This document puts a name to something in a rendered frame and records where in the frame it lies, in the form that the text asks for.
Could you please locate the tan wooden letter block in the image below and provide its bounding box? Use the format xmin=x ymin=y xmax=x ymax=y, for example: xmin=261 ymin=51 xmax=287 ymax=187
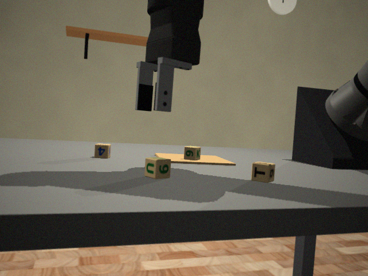
xmin=251 ymin=162 xmax=275 ymax=183
xmin=183 ymin=146 xmax=201 ymax=160
xmin=94 ymin=143 xmax=111 ymax=159
xmin=144 ymin=157 xmax=171 ymax=179

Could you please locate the tan flat mat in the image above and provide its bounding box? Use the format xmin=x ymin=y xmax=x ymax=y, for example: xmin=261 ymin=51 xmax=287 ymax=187
xmin=155 ymin=153 xmax=236 ymax=166

